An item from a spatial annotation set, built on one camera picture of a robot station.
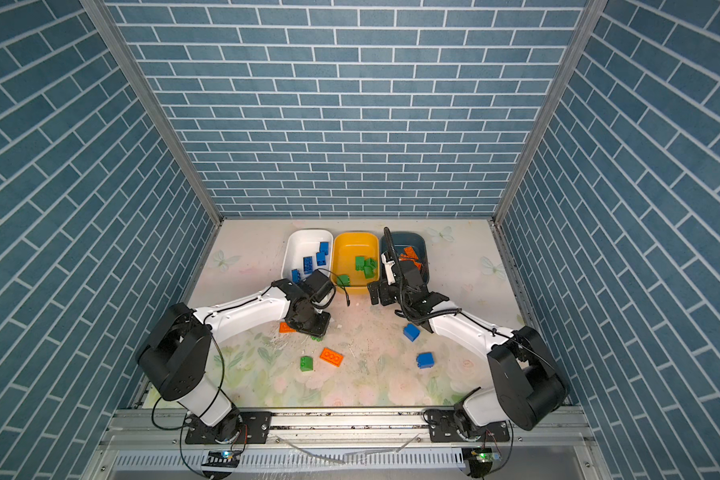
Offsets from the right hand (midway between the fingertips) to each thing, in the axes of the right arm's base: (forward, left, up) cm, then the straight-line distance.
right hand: (380, 277), depth 88 cm
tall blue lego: (+11, +27, -11) cm, 31 cm away
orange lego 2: (+19, -9, -11) cm, 24 cm away
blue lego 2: (-11, -10, -11) cm, 19 cm away
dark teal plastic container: (+28, -7, -14) cm, 32 cm away
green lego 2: (+13, +4, -10) cm, 17 cm away
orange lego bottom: (-20, +13, -12) cm, 27 cm away
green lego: (-16, +18, -10) cm, 26 cm away
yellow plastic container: (+20, +14, -10) cm, 26 cm away
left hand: (-14, +16, -9) cm, 23 cm away
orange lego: (-19, +23, +2) cm, 30 cm away
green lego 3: (+9, +5, -10) cm, 14 cm away
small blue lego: (+18, +22, -9) cm, 29 cm away
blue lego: (-19, -14, -13) cm, 27 cm away
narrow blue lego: (+4, +29, -10) cm, 31 cm away
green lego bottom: (-23, +19, -11) cm, 32 cm away
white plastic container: (+17, +29, -10) cm, 35 cm away
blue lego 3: (+13, +22, -9) cm, 27 cm away
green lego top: (+13, +8, -11) cm, 19 cm away
